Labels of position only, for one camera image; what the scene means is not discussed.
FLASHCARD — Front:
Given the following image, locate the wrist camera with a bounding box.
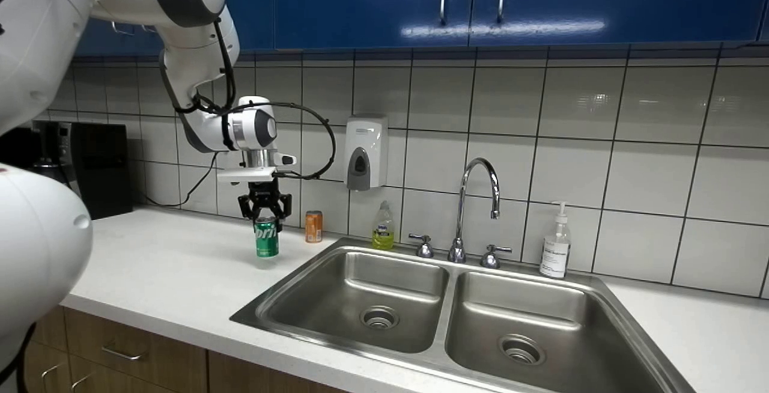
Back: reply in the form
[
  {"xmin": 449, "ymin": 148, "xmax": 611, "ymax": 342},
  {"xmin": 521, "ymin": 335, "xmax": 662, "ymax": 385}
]
[{"xmin": 217, "ymin": 166, "xmax": 278, "ymax": 185}]

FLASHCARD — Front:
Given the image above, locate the silver drawer handle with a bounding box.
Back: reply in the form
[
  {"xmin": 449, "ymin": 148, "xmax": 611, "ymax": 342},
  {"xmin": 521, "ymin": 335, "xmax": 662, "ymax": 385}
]
[{"xmin": 100, "ymin": 344, "xmax": 150, "ymax": 362}]

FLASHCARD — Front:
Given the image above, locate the chrome tap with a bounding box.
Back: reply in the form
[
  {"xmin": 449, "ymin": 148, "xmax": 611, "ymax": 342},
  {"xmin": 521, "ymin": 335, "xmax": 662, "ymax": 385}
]
[{"xmin": 447, "ymin": 157, "xmax": 502, "ymax": 264}]

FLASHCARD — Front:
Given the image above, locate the blue wall cabinet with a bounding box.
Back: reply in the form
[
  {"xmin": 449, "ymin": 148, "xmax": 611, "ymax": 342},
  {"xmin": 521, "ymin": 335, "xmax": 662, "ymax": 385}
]
[{"xmin": 74, "ymin": 0, "xmax": 769, "ymax": 58}]

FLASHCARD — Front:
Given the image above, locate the wooden cabinet door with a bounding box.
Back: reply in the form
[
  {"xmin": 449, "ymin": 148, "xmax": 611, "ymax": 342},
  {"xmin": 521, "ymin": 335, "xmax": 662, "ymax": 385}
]
[
  {"xmin": 22, "ymin": 340, "xmax": 72, "ymax": 393},
  {"xmin": 208, "ymin": 350, "xmax": 353, "ymax": 393},
  {"xmin": 68, "ymin": 354, "xmax": 176, "ymax": 393}
]

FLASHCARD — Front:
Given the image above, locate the chrome tap lever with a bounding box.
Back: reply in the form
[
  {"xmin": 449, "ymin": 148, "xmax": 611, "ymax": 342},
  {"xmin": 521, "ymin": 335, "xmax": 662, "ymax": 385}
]
[
  {"xmin": 408, "ymin": 233, "xmax": 435, "ymax": 259},
  {"xmin": 480, "ymin": 244, "xmax": 513, "ymax": 270}
]

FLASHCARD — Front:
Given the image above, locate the green soda can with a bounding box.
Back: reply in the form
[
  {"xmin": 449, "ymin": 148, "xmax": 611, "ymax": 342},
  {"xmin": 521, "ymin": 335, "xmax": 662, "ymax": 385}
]
[{"xmin": 254, "ymin": 217, "xmax": 280, "ymax": 259}]

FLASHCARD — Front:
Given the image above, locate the double steel sink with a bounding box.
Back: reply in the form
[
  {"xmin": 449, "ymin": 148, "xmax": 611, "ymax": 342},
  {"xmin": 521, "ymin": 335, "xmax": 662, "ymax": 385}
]
[{"xmin": 229, "ymin": 236, "xmax": 699, "ymax": 393}]

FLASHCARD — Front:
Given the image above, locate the black coffee maker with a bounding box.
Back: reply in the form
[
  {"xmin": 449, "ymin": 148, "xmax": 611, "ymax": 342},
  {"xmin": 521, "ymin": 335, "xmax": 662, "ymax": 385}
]
[{"xmin": 0, "ymin": 121, "xmax": 135, "ymax": 221}]

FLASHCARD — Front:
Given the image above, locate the white wall soap dispenser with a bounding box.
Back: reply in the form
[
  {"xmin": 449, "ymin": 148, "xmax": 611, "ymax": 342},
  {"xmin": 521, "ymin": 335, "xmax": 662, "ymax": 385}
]
[{"xmin": 344, "ymin": 114, "xmax": 389, "ymax": 192}]

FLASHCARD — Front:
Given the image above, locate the black cable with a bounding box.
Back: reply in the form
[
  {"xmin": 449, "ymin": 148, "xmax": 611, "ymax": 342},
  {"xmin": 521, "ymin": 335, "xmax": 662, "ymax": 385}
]
[{"xmin": 143, "ymin": 151, "xmax": 220, "ymax": 209}]

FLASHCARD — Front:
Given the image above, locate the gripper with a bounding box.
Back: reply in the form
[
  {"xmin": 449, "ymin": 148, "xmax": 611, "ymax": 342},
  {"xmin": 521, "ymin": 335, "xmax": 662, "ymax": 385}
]
[{"xmin": 238, "ymin": 178, "xmax": 293, "ymax": 221}]

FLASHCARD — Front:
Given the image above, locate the wooden drawer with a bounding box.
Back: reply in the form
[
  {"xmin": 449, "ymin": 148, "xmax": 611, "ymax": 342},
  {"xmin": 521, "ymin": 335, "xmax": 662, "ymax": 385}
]
[
  {"xmin": 30, "ymin": 305, "xmax": 68, "ymax": 352},
  {"xmin": 63, "ymin": 307, "xmax": 208, "ymax": 393}
]

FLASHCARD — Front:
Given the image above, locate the clear pump bottle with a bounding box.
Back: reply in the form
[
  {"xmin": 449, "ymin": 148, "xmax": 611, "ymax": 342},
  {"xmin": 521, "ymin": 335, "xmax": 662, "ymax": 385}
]
[{"xmin": 539, "ymin": 201, "xmax": 572, "ymax": 279}]

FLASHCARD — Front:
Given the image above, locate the orange soda can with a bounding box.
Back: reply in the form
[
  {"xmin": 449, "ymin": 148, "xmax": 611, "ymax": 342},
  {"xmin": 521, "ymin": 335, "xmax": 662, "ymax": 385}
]
[{"xmin": 305, "ymin": 210, "xmax": 324, "ymax": 244}]

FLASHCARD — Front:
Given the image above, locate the yellow dish soap bottle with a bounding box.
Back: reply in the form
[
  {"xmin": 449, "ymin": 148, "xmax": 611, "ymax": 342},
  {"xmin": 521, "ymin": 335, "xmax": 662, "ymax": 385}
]
[{"xmin": 371, "ymin": 200, "xmax": 396, "ymax": 251}]

